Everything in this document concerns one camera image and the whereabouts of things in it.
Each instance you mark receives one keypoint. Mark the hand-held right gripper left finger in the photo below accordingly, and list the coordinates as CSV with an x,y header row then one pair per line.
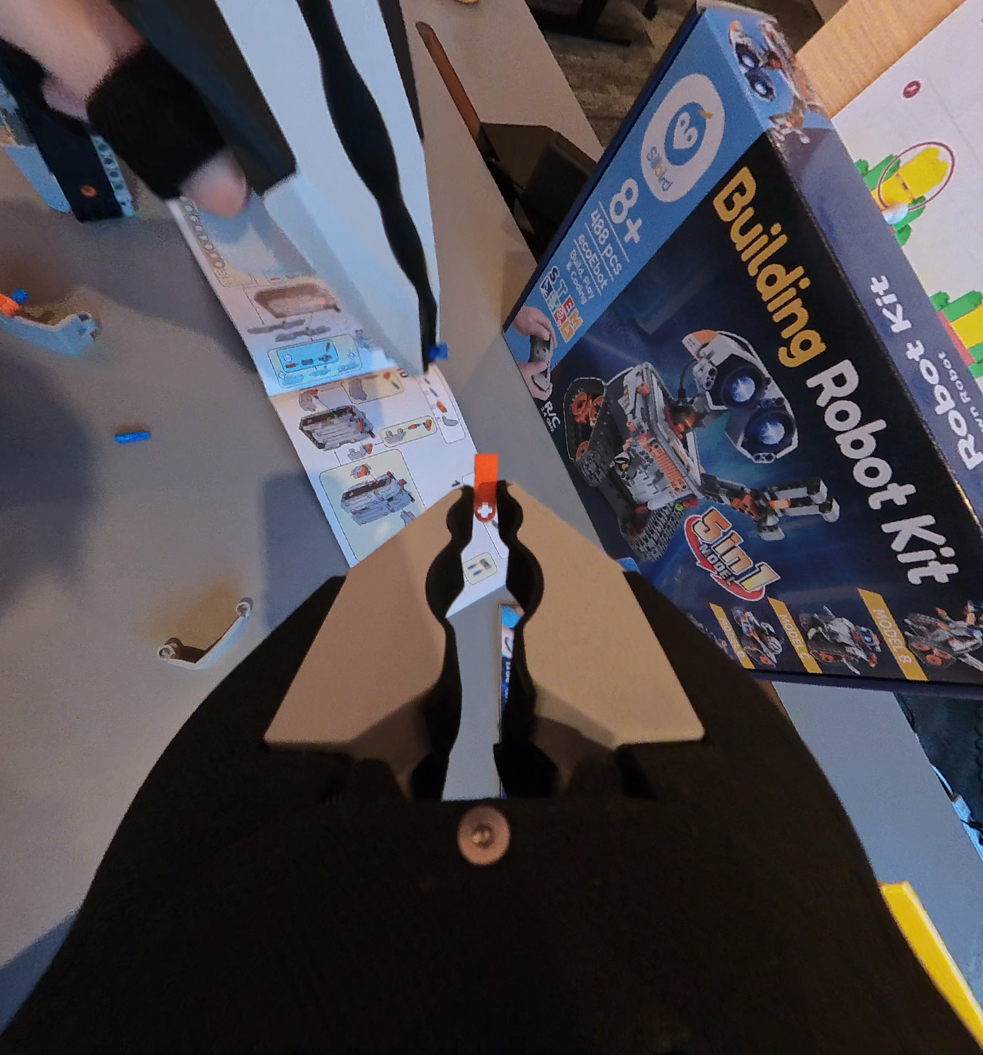
x,y
359,659

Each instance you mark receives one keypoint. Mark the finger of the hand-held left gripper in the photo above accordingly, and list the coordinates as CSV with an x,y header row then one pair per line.
x,y
293,82
392,66

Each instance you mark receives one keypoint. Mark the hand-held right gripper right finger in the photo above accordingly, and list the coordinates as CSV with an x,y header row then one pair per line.
x,y
606,659

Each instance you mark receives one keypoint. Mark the orange axle connector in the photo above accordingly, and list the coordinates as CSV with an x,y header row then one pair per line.
x,y
485,486

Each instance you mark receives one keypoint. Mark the grey desk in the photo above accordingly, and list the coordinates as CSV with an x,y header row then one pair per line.
x,y
128,536

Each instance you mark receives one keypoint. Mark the person's left hand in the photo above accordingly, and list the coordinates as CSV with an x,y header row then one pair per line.
x,y
46,58

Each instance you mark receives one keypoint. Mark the brown wooden strip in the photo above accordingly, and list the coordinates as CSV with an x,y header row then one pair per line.
x,y
450,82

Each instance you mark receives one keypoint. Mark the blue booklet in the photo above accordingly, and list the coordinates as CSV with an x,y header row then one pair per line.
x,y
509,651

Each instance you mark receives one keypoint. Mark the grey curved piece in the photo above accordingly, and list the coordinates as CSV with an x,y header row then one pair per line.
x,y
211,653

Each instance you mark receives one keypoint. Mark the grey black brick assembly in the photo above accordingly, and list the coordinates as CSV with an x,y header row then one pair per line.
x,y
63,177

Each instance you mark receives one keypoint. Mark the instruction booklet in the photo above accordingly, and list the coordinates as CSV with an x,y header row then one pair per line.
x,y
335,428

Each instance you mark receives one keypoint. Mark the grey piece with orange pin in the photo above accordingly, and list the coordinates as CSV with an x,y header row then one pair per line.
x,y
54,330

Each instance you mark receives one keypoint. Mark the dark blue toy box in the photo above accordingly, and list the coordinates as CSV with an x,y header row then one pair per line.
x,y
747,371

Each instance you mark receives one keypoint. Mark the yellow plastic bin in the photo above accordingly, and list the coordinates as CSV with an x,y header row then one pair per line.
x,y
928,948

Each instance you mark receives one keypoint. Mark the cardboard box with block print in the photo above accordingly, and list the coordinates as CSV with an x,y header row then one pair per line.
x,y
953,165

